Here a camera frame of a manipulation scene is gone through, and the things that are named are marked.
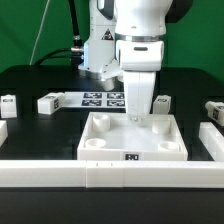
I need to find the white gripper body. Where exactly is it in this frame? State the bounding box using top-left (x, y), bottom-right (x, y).
top-left (116, 40), bottom-right (164, 118)

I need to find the white square tabletop tray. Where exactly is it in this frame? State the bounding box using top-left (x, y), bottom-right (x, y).
top-left (77, 112), bottom-right (188, 161)

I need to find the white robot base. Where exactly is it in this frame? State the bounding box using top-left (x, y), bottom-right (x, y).
top-left (78, 0), bottom-right (116, 91)

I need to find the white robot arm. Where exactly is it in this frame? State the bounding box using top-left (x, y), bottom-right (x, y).
top-left (102, 0), bottom-right (193, 120)

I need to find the white marker sheet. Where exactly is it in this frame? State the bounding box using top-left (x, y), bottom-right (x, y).
top-left (63, 92), bottom-right (125, 108)

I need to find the white right fence piece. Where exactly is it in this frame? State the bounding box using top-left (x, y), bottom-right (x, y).
top-left (199, 122), bottom-right (224, 162)

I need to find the white fence piece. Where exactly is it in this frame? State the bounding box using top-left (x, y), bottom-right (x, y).
top-left (0, 120), bottom-right (8, 147)
top-left (199, 122), bottom-right (224, 162)

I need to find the white front fence bar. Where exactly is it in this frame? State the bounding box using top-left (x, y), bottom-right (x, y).
top-left (0, 160), bottom-right (224, 188)

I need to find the white left fence piece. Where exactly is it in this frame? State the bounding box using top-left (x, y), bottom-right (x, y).
top-left (0, 120), bottom-right (8, 147)

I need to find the black cable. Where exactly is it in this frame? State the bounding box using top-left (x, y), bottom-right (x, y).
top-left (33, 0), bottom-right (84, 66)

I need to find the white thin cable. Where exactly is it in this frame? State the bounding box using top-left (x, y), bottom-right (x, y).
top-left (29, 0), bottom-right (52, 66)

